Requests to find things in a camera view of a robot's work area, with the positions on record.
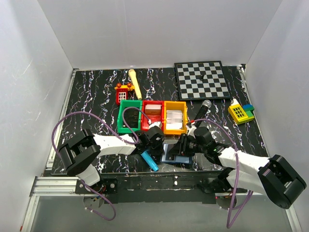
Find navy blue card holder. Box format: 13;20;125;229
160;144;192;164

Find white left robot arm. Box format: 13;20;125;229
58;126;165;187

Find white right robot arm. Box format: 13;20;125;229
167;127;307;209

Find cards in red bin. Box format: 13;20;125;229
143;104;162;123

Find white cards in yellow bin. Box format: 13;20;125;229
166;110;183;130

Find black cards in green bin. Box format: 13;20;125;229
124;108;140;129

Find light blue toy microphone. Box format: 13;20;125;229
141;151;159;172

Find red plastic bin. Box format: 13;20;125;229
142;100;164;130

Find black toy microphone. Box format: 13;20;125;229
194;100;211;128

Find yellow plastic bin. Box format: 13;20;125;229
163;101;188;135

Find green plastic bin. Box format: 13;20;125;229
117;100;142;134

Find yellow green toy brick house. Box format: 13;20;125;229
228;99;255;125

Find red toy brick house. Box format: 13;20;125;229
114;83;135;106

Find black grey chessboard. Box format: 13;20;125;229
174;61;231;101

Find cream toy microphone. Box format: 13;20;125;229
128;69;142;100

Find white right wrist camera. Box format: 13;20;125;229
186;122;197;138

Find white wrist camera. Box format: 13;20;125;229
186;122;197;138
149;121;162;129

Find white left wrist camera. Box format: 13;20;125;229
149;121;162;129

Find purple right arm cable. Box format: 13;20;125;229
190;118;254;229

